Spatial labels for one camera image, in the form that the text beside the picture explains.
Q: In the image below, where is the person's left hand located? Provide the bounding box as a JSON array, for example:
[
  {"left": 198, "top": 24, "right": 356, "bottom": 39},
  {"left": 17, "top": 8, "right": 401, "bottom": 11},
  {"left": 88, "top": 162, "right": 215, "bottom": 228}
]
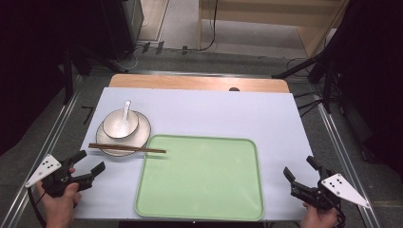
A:
[{"left": 35, "top": 167, "right": 83, "bottom": 228}]

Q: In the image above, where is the light wooden shelf unit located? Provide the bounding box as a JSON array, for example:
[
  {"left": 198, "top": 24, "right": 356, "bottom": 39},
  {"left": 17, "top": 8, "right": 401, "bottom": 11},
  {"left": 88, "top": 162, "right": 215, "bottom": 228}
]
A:
[{"left": 197, "top": 0, "right": 350, "bottom": 59}]

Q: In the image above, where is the black curtain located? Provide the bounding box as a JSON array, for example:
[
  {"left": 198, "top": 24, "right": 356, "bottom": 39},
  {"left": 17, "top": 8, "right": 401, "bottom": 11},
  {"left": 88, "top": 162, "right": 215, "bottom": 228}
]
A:
[
  {"left": 0, "top": 0, "right": 110, "bottom": 157},
  {"left": 319, "top": 0, "right": 403, "bottom": 175}
]

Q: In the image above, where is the white floor cable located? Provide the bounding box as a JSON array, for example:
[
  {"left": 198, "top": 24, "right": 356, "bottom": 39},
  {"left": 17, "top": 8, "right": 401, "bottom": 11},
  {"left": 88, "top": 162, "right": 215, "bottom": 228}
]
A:
[{"left": 117, "top": 18, "right": 149, "bottom": 71}]

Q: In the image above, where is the light green plastic tray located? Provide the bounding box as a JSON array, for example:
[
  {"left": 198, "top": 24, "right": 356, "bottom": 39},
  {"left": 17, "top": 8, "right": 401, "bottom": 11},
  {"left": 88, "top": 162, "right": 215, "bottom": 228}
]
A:
[{"left": 134, "top": 134, "right": 266, "bottom": 222}]

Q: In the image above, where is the person's right hand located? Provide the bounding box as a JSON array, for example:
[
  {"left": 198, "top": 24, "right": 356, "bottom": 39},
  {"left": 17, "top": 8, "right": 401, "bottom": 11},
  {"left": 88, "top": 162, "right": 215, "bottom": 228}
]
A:
[{"left": 299, "top": 201, "right": 340, "bottom": 228}]

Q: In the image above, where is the dark grey cabinet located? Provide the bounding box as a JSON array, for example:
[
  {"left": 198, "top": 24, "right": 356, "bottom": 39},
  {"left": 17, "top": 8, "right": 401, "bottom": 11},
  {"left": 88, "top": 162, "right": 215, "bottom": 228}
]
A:
[{"left": 100, "top": 0, "right": 145, "bottom": 63}]

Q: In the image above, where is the black metal stand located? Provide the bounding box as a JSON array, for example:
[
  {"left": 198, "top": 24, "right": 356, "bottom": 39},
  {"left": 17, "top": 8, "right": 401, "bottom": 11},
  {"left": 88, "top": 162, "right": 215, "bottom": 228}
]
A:
[
  {"left": 271, "top": 51, "right": 337, "bottom": 115},
  {"left": 61, "top": 43, "right": 128, "bottom": 106}
]

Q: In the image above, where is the white ceramic bowl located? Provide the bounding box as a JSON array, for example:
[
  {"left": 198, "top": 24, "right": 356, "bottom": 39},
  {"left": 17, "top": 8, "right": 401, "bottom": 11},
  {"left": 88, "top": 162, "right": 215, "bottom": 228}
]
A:
[{"left": 102, "top": 108, "right": 141, "bottom": 140}]

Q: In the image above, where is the metal floor rail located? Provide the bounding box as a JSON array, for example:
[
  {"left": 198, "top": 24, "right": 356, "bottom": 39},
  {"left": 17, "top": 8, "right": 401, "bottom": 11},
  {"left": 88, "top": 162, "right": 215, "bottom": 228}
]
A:
[
  {"left": 0, "top": 75, "right": 87, "bottom": 228},
  {"left": 316, "top": 102, "right": 382, "bottom": 228}
]

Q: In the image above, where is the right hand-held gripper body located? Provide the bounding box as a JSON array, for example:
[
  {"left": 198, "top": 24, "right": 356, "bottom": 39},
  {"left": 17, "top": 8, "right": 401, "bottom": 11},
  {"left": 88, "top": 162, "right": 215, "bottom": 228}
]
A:
[{"left": 289, "top": 167, "right": 372, "bottom": 212}]

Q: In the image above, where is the white table board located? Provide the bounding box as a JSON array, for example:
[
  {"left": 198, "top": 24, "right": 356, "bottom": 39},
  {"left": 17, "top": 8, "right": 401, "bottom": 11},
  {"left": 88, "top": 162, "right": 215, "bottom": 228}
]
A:
[{"left": 73, "top": 87, "right": 321, "bottom": 222}]

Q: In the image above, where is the white ceramic spoon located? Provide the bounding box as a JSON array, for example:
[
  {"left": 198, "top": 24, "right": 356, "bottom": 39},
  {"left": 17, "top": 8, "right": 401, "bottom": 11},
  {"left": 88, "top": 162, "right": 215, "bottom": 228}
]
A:
[{"left": 115, "top": 100, "right": 133, "bottom": 136}]

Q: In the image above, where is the brown wooden chopstick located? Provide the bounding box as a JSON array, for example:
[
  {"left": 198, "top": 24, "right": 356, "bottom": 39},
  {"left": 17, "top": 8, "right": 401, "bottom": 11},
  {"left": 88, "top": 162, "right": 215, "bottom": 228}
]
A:
[
  {"left": 87, "top": 144, "right": 167, "bottom": 155},
  {"left": 87, "top": 142, "right": 167, "bottom": 154}
]

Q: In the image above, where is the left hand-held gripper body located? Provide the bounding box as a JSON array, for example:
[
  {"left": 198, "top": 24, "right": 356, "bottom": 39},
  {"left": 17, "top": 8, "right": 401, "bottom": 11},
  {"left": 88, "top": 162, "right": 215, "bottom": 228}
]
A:
[{"left": 24, "top": 154, "right": 95, "bottom": 199}]

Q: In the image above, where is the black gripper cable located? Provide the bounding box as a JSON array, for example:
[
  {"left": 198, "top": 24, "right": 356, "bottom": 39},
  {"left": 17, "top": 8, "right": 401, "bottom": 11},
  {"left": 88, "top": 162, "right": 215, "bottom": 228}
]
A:
[
  {"left": 334, "top": 202, "right": 347, "bottom": 228},
  {"left": 27, "top": 186, "right": 48, "bottom": 228}
]

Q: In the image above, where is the white ceramic plate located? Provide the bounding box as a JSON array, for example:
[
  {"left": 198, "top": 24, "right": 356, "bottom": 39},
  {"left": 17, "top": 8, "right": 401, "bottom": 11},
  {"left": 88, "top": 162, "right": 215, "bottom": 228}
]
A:
[{"left": 95, "top": 110, "right": 152, "bottom": 158}]

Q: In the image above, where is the black hanging cable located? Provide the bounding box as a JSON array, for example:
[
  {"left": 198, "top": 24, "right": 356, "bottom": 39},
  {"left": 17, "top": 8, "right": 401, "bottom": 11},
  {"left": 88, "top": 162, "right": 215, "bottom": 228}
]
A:
[{"left": 164, "top": 0, "right": 220, "bottom": 53}]

